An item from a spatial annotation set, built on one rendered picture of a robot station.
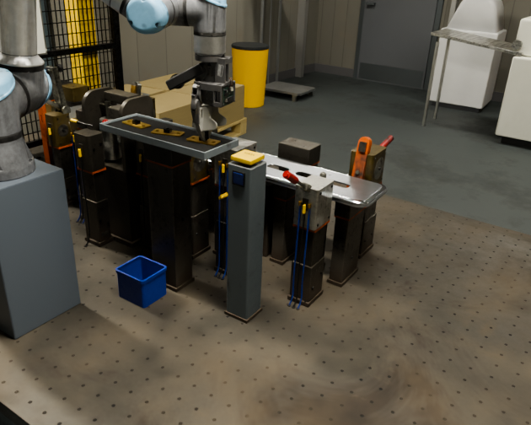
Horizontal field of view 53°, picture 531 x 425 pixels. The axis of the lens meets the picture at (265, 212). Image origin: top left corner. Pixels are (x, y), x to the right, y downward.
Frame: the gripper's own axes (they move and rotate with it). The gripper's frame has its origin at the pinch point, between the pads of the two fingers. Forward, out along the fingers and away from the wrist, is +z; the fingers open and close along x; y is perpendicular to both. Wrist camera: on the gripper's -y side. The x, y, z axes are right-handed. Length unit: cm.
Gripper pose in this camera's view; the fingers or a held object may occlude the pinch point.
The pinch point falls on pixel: (203, 134)
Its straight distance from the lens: 138.5
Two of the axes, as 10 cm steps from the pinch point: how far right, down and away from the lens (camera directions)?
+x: 4.3, -3.8, 8.2
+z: -0.4, 9.0, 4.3
